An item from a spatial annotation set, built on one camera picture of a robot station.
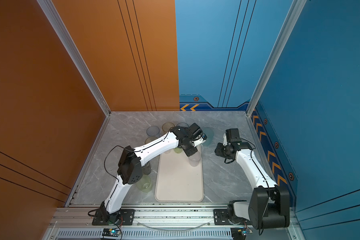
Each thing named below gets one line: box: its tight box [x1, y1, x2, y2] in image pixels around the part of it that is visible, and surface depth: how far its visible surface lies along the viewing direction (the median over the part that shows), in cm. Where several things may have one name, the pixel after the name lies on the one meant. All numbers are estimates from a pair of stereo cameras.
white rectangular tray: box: [155, 151, 204, 203], surface depth 88 cm
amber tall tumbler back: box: [162, 122, 175, 132], surface depth 96 cm
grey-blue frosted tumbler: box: [146, 125, 160, 137], surface depth 95 cm
